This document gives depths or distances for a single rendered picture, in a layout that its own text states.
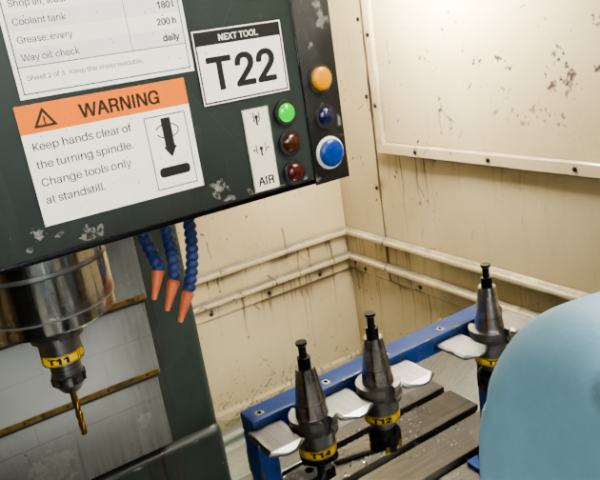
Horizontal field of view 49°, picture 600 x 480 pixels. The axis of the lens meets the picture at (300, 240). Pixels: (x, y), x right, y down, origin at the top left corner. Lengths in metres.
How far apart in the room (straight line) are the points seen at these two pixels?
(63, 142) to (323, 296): 1.54
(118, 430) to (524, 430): 1.29
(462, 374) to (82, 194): 1.29
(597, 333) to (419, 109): 1.52
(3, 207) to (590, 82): 1.06
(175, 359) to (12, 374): 0.34
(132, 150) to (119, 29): 0.11
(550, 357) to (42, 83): 0.51
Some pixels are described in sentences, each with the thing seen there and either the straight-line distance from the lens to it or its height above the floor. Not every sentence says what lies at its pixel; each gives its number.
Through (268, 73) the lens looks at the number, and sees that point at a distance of 0.70.
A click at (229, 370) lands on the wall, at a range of 1.98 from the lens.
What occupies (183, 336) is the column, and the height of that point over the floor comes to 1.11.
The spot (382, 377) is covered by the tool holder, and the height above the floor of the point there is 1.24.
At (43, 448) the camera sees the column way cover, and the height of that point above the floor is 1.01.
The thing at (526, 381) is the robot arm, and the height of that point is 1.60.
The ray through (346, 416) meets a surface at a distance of 0.90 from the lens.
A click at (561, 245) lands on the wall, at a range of 1.49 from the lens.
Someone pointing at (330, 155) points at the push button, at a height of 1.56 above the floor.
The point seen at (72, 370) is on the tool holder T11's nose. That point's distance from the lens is 0.88.
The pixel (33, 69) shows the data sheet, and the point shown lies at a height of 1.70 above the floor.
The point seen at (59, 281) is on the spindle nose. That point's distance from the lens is 0.77.
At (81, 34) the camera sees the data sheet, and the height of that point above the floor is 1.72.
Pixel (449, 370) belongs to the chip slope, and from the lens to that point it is 1.78.
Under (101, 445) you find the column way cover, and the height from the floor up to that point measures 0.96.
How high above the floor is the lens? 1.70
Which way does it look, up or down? 17 degrees down
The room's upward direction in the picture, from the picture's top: 9 degrees counter-clockwise
